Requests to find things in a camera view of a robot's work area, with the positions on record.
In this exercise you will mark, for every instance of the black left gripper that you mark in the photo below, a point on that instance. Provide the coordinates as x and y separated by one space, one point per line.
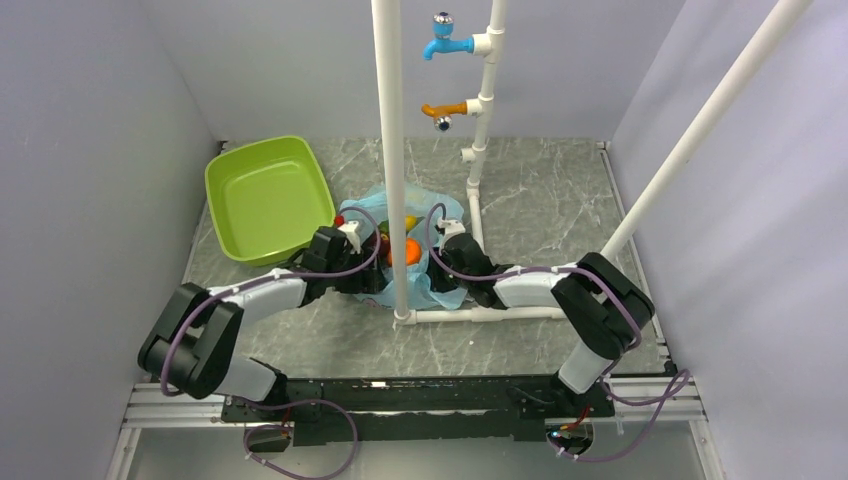
371 282

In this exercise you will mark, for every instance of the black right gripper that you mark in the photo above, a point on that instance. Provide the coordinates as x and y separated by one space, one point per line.
436 281

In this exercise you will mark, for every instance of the light blue printed plastic bag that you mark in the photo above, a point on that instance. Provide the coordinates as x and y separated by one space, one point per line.
418 201

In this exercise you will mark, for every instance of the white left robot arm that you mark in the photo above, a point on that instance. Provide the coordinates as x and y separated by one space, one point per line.
191 347

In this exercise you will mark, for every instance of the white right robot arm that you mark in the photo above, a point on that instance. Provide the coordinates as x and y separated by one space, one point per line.
605 308

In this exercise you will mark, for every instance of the orange fake orange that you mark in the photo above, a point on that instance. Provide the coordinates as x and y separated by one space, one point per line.
413 253

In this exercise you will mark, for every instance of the dark red fake apple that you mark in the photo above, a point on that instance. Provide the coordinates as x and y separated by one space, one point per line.
382 244

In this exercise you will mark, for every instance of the lime green plastic basin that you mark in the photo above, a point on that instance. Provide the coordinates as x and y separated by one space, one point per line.
266 199

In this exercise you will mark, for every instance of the orange plastic faucet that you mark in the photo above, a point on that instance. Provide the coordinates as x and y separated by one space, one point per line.
442 115

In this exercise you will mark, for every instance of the blue plastic faucet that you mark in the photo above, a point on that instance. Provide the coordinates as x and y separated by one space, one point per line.
442 42

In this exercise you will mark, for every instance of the white diagonal pole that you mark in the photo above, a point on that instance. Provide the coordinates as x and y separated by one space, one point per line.
779 21

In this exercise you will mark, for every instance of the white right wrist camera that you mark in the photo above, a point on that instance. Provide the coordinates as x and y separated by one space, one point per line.
447 229

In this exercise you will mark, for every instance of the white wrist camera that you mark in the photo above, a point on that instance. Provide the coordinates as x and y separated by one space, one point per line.
352 231
447 229

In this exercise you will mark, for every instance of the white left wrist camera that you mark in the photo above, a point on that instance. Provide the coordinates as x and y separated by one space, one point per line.
352 231

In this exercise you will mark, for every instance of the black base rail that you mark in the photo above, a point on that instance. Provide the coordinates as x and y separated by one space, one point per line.
519 407

